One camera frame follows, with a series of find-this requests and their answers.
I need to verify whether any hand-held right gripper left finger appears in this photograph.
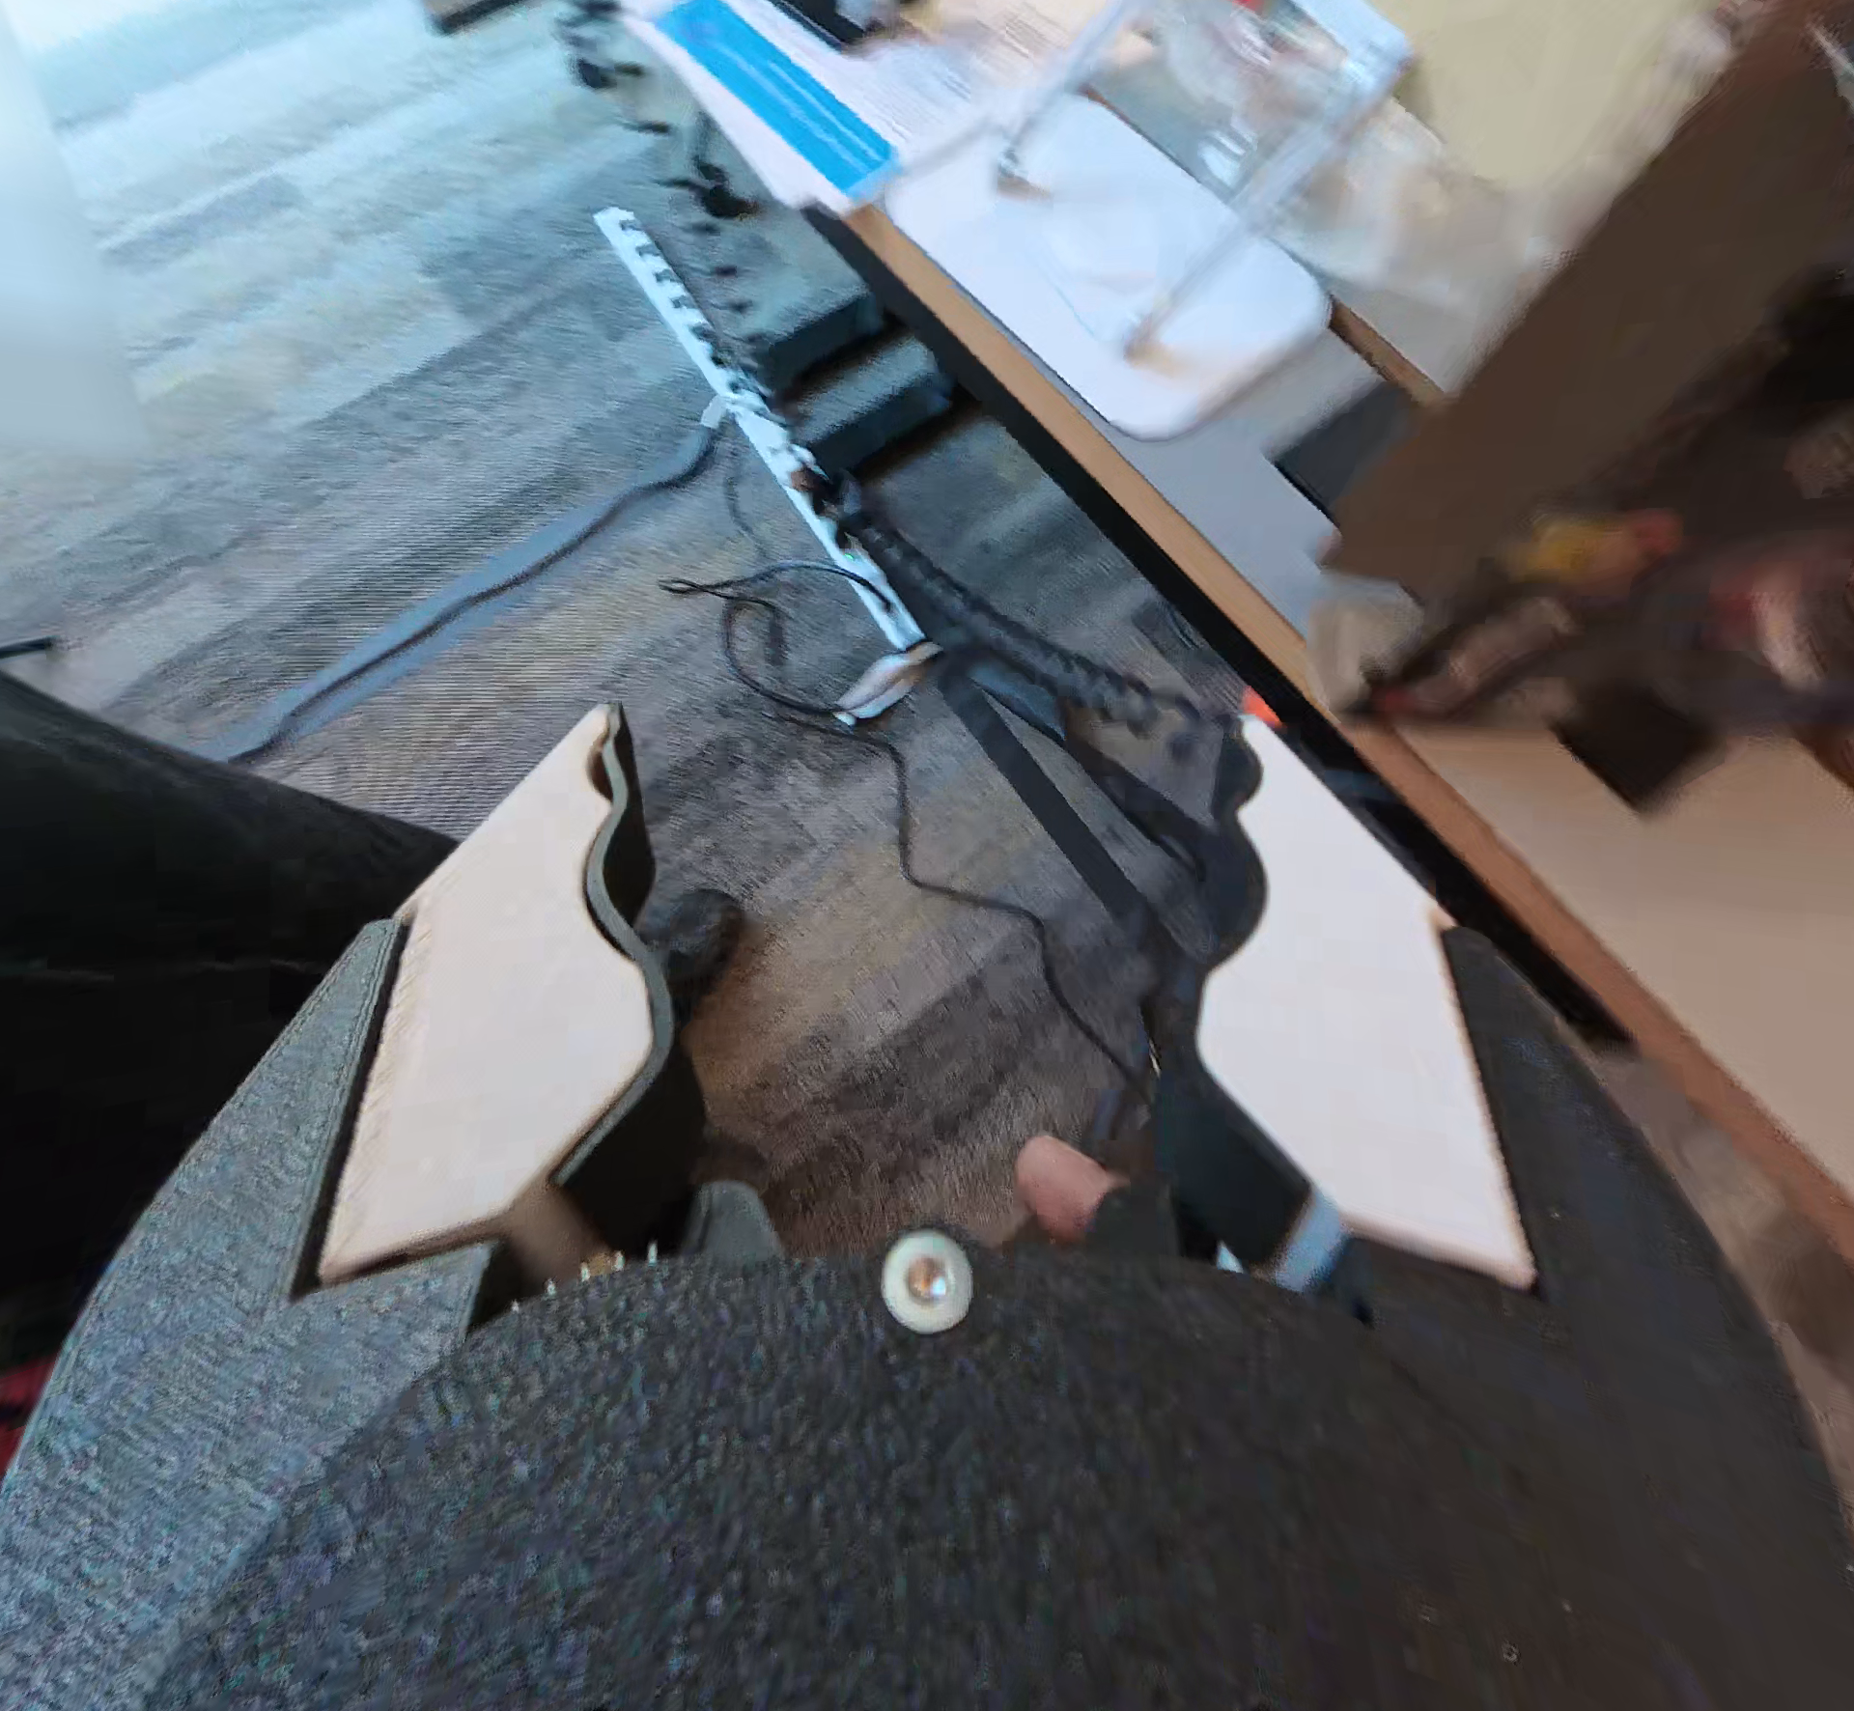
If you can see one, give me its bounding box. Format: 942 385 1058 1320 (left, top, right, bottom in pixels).
314 709 704 1294

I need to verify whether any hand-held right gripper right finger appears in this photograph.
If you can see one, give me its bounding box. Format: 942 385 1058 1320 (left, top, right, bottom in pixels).
1147 723 1538 1294

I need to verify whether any light top office desk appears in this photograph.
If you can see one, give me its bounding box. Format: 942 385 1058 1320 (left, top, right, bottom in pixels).
546 0 1854 1256

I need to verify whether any person's left hand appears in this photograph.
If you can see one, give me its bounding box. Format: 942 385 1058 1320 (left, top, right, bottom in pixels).
1016 1139 1125 1245

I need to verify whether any person's black shoe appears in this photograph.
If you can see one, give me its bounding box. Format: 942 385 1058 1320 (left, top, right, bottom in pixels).
638 885 750 994

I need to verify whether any long white power strip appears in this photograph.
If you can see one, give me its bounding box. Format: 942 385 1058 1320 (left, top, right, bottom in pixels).
596 207 935 663

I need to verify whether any white board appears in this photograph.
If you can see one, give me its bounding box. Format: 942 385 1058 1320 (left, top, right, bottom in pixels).
879 89 1335 445

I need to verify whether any brown cabinet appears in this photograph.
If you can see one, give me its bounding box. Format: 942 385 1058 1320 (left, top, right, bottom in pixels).
1326 0 1854 815

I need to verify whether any blue printed sheet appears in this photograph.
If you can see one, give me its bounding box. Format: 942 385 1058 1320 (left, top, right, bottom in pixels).
624 0 1002 214

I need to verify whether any clear acrylic stand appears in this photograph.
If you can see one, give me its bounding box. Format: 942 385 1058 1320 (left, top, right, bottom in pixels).
1002 0 1415 356

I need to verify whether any thick black floor cable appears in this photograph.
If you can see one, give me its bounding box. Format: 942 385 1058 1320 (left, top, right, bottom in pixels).
197 409 731 761

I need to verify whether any thin black floor cable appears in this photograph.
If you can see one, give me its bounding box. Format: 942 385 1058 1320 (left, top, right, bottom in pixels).
661 563 1160 1091

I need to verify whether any braided black cable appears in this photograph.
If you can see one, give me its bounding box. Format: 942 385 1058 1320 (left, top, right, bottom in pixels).
828 480 1248 743

